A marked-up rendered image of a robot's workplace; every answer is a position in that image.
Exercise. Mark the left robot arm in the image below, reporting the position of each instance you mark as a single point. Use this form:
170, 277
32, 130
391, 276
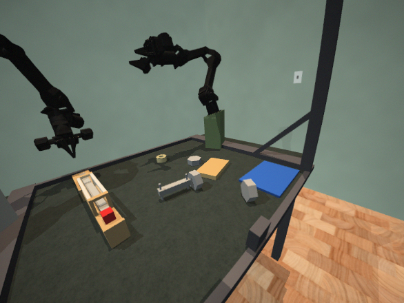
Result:
51, 96

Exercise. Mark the grey square stick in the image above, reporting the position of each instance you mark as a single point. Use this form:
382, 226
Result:
101, 204

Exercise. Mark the cream roll of tape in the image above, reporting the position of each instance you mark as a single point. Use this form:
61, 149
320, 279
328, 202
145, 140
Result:
161, 158

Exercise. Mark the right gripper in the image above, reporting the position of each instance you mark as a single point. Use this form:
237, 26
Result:
153, 50

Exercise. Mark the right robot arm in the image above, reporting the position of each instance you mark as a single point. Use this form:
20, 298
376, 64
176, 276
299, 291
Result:
206, 96

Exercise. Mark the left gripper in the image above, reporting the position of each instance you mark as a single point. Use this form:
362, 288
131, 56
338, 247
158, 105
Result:
62, 128

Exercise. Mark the red cube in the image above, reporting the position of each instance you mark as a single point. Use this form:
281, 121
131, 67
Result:
108, 215

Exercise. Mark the blue flat rectangular slab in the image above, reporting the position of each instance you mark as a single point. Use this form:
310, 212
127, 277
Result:
271, 178

